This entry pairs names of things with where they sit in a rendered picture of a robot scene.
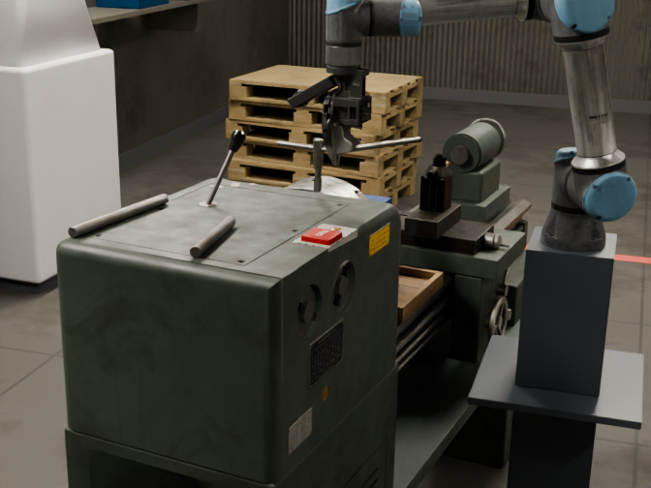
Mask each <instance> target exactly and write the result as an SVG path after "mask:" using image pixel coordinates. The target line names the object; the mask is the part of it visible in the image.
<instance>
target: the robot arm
mask: <svg viewBox="0 0 651 488"><path fill-rule="evenodd" d="M613 11H614V0H326V11H325V14H326V22H325V63H326V72H327V73H329V74H332V75H331V76H328V77H326V78H324V79H322V80H321V81H319V82H317V83H315V84H313V85H312V86H310V87H308V88H306V89H304V90H298V91H296V92H294V94H293V96H292V97H290V98H289V99H288V103H289V105H290V107H291V108H292V109H294V108H297V107H306V106H307V105H308V103H309V102H310V101H312V100H313V99H315V98H317V97H319V96H321V95H322V94H324V93H325V92H327V91H329V90H331V89H332V88H334V87H336V86H338V87H337V88H335V89H333V90H331V91H329V92H328V93H326V94H325V100H324V104H323V121H322V132H323V138H324V144H325V149H326V152H327V154H328V157H329V158H330V160H331V162H332V164H333V165H334V166H335V167H336V166H338V164H339V161H340V158H341V154H343V153H349V152H351V151H352V150H353V146H356V145H360V141H359V139H358V138H356V137H354V136H353V135H352V133H351V126H352V125H355V126H358V125H360V124H362V123H365V122H367V121H368V120H371V107H372V96H371V95H370V94H369V93H368V92H366V95H365V88H366V76H368V75H369V68H361V67H360V64H361V54H362V37H402V38H405V37H411V36H416V35H417V34H418V33H419V31H420V28H421V26H422V25H431V24H442V23H453V22H463V21H473V20H484V19H494V18H505V17H517V18H518V19H519V20H521V21H523V20H540V21H546V22H550V23H551V25H552V33H553V39H554V44H556V45H558V46H559V47H561V48H562V49H563V55H564V62H565V70H566V77H567V83H568V90H569V98H570V105H571V112H572V119H573V132H574V139H575V146H576V147H567V148H561V149H559V150H558V151H557V152H556V158H555V161H554V165H555V166H554V177H553V188H552V200H551V209H550V212H549V214H548V216H547V218H546V221H545V223H544V225H543V228H542V235H541V241H542V243H543V244H545V245H547V246H549V247H552V248H555V249H560V250H565V251H573V252H590V251H596V250H600V249H601V248H603V247H604V246H605V239H606V236H605V228H604V223H603V222H611V221H615V220H618V219H620V218H622V217H623V216H625V215H626V214H627V213H628V212H629V211H630V210H631V208H633V206H634V204H635V202H636V195H637V190H636V184H635V182H634V180H633V179H632V177H631V176H630V175H628V173H627V165H626V158H625V154H624V153H623V152H621V151H620V150H618V149H617V146H616V138H615V131H614V123H613V115H612V107H611V100H610V92H609V83H608V75H607V67H606V60H605V45H604V41H605V39H606V38H607V36H608V35H609V34H610V30H609V20H610V18H611V17H612V15H613ZM367 93H368V95H367ZM333 123H334V124H333Z"/></svg>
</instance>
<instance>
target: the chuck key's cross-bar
mask: <svg viewBox="0 0 651 488"><path fill-rule="evenodd" d="M416 142H422V137H408V138H402V139H396V140H389V141H382V142H376V143H369V144H362V145H356V146H353V150H352V151H351V152H356V151H362V150H369V149H376V148H382V147H389V146H395V145H402V144H409V143H416ZM276 145H277V146H284V147H291V148H298V149H305V150H312V151H313V145H311V144H304V143H296V142H289V141H283V140H277V141H276Z"/></svg>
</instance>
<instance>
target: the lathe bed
mask: <svg viewBox="0 0 651 488"><path fill-rule="evenodd" d="M531 206H532V203H530V202H529V201H527V200H525V199H521V200H518V201H516V202H514V203H513V204H511V198H510V200H509V202H507V203H506V204H505V205H504V206H503V207H501V208H500V209H499V210H498V211H497V212H496V213H494V214H493V215H492V216H491V217H490V218H489V219H487V220H486V221H485V223H488V224H493V225H494V228H495V229H507V230H514V231H520V232H525V233H526V239H525V248H526V243H527V231H528V220H523V219H522V216H523V215H524V214H525V213H526V212H527V211H528V210H529V209H530V208H531ZM455 274H456V273H448V272H444V277H443V285H442V286H441V287H440V288H439V289H438V290H437V291H436V292H435V293H434V294H433V295H432V296H430V297H429V298H428V299H427V300H426V301H425V302H424V303H423V304H422V305H421V306H420V307H419V308H417V309H416V310H415V311H414V312H413V313H412V314H411V315H410V316H409V317H408V318H407V319H406V320H404V321H403V322H399V321H398V322H397V334H396V358H395V362H396V363H398V371H399V370H400V369H401V368H402V367H403V366H404V365H405V364H406V363H407V362H408V361H409V360H410V359H411V358H412V357H413V356H414V355H415V354H416V353H417V352H418V351H419V350H420V349H421V348H422V347H423V346H424V345H425V344H426V343H427V342H428V341H429V340H430V339H431V338H432V337H433V336H434V335H435V334H436V333H437V332H438V331H439V329H440V328H441V327H442V326H443V325H444V324H445V323H446V322H447V321H448V320H449V319H450V318H451V317H452V303H453V287H454V275H455ZM150 469H151V470H153V469H154V468H150ZM154 470H155V469H154ZM156 470H157V471H158V469H156ZM156 470H155V471H156ZM157 471H156V472H157ZM157 473H159V472H157ZM163 474H164V473H163ZM163 474H162V476H163ZM165 474H166V473H165ZM158 475H159V474H158ZM158 475H157V476H158ZM159 476H160V475H159ZM162 476H161V477H162ZM159 478H160V477H159ZM160 479H163V478H160ZM160 479H159V482H161V480H160ZM159 482H158V484H159ZM158 484H157V485H158ZM152 485H153V484H152ZM157 485H156V486H157ZM156 486H154V485H153V488H154V487H155V488H156ZM157 487H158V488H159V486H157Z"/></svg>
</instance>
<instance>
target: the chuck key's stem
mask: <svg viewBox="0 0 651 488"><path fill-rule="evenodd" d="M323 146H324V140H323V139H322V138H314V139H313V168H314V169H315V178H314V191H315V192H319V191H321V190H322V177H321V175H322V167H323V166H324V152H322V151H321V149H322V147H323Z"/></svg>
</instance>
